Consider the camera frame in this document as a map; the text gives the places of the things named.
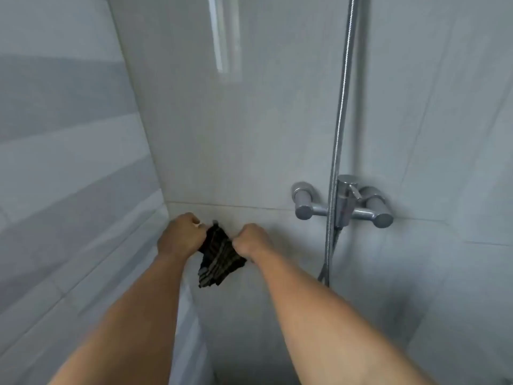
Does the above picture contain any chrome shower mixer tap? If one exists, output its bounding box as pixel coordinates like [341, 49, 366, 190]
[291, 175, 394, 230]

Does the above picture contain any person's left hand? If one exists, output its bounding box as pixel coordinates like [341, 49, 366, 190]
[156, 212, 207, 262]

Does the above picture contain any person's right forearm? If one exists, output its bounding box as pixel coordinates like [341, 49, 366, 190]
[248, 246, 438, 385]

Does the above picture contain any person's left forearm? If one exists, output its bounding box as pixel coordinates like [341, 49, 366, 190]
[48, 252, 201, 385]

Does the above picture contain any chrome shower hose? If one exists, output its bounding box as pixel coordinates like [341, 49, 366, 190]
[318, 0, 360, 288]

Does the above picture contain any dark striped cleaning cloth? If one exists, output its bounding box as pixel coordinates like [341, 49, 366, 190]
[197, 222, 247, 290]

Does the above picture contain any person's right hand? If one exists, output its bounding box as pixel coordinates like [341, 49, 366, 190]
[232, 223, 278, 264]

